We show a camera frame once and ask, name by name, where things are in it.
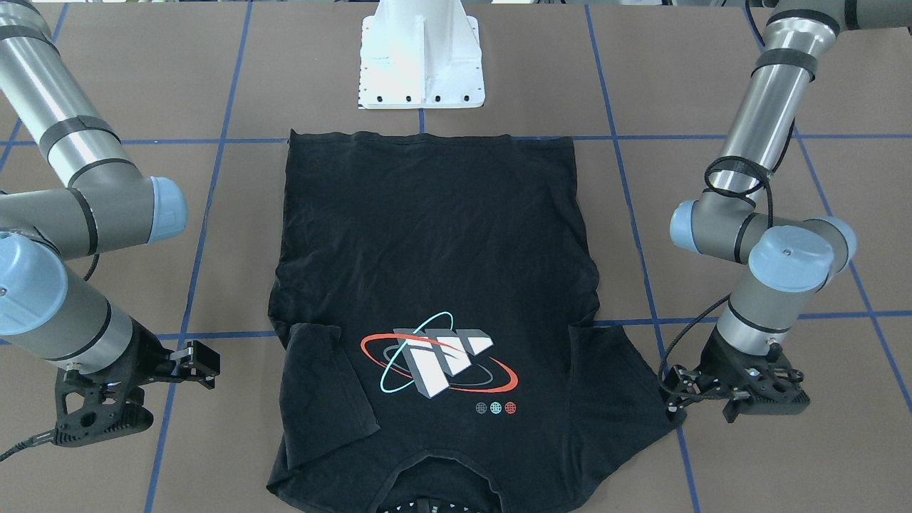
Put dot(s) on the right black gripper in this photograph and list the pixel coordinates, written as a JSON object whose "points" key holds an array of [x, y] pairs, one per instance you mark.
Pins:
{"points": [[144, 348]]}

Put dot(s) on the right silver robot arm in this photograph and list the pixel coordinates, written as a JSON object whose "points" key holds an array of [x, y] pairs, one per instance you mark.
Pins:
{"points": [[103, 355]]}

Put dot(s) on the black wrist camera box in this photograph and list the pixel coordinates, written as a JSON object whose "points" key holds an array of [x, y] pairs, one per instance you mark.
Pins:
{"points": [[196, 362]]}

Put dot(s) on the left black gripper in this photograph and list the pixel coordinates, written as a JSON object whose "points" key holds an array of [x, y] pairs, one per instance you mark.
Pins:
{"points": [[719, 354]]}

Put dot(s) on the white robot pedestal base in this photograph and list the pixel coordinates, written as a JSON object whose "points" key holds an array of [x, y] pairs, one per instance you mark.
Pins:
{"points": [[420, 54]]}

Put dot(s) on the black printed t-shirt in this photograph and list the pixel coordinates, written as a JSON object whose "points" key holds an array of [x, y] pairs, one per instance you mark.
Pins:
{"points": [[436, 299]]}

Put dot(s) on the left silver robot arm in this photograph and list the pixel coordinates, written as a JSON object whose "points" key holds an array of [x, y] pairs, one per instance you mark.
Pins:
{"points": [[787, 261]]}

